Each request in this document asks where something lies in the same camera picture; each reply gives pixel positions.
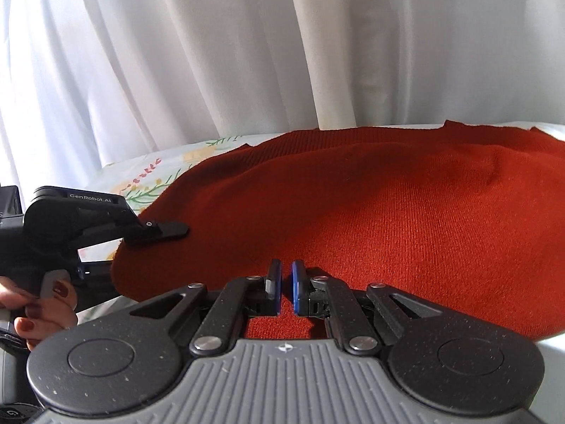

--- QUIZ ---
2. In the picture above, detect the floral bedsheet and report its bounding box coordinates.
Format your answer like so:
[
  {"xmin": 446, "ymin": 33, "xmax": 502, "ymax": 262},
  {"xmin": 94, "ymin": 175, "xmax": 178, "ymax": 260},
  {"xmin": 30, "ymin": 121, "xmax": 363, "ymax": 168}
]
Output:
[{"xmin": 75, "ymin": 121, "xmax": 565, "ymax": 407}]

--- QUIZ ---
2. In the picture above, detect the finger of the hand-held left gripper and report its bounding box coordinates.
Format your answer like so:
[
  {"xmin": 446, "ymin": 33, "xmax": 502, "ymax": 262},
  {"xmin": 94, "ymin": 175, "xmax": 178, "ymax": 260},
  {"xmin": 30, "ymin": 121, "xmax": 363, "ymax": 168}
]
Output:
[
  {"xmin": 121, "ymin": 220, "xmax": 191, "ymax": 245},
  {"xmin": 75, "ymin": 258, "xmax": 118, "ymax": 296}
]

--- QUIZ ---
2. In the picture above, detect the red knit cardigan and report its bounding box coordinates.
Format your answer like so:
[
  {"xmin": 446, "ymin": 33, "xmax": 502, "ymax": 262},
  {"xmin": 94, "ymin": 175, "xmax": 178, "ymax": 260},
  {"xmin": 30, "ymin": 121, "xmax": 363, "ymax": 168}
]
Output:
[{"xmin": 110, "ymin": 119, "xmax": 565, "ymax": 342}]

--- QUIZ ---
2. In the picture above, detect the white curtain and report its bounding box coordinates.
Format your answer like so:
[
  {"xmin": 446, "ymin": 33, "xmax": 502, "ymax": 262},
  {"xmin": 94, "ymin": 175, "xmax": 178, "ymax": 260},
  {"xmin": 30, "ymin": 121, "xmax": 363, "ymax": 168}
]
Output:
[{"xmin": 0, "ymin": 0, "xmax": 565, "ymax": 188}]

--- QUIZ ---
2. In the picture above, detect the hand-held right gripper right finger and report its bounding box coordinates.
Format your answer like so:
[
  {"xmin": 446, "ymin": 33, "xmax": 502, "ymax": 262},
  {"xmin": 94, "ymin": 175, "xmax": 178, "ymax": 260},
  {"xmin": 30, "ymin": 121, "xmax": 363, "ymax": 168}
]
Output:
[{"xmin": 289, "ymin": 260, "xmax": 443, "ymax": 357}]

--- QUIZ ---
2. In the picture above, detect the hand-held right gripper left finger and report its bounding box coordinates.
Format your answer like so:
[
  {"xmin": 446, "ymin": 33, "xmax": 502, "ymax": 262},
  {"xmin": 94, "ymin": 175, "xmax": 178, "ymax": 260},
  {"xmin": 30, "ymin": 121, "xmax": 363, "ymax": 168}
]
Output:
[{"xmin": 128, "ymin": 258, "xmax": 283, "ymax": 358}]

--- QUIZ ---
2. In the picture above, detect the person's left hand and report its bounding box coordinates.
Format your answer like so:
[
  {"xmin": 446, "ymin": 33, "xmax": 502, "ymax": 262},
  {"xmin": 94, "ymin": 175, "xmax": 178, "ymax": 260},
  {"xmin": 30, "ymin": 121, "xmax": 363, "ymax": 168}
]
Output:
[{"xmin": 0, "ymin": 276, "xmax": 78, "ymax": 351}]

